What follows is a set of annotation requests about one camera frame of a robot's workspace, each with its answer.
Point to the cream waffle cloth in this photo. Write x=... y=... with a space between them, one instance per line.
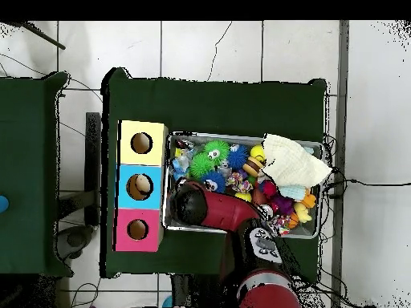
x=292 y=163

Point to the wooden box three holes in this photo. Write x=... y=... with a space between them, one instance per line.
x=151 y=157

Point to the shallow mesh bin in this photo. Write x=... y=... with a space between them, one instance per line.
x=305 y=231

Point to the green spiky ball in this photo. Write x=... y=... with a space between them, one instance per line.
x=200 y=165
x=216 y=150

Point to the blue spiky ball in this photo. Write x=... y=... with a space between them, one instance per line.
x=237 y=156
x=215 y=180

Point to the wooden burger toy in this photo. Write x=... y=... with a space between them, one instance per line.
x=253 y=166

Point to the yellow ball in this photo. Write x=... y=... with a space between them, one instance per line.
x=257 y=152

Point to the mint waffle cloth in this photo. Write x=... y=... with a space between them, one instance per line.
x=292 y=192

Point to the yellow plush toy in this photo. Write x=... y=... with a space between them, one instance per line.
x=302 y=212

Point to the large orange toy brick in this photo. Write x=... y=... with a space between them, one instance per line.
x=310 y=200

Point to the black upright panel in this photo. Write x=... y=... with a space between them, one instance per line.
x=93 y=160

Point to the blue object on floor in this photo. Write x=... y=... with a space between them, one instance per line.
x=167 y=302

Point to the green cloth side table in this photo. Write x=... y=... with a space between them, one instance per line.
x=25 y=176

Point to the blue round object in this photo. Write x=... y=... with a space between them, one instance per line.
x=3 y=204

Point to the thin dark rod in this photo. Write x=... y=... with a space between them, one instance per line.
x=41 y=37

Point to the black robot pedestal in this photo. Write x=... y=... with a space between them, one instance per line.
x=189 y=292

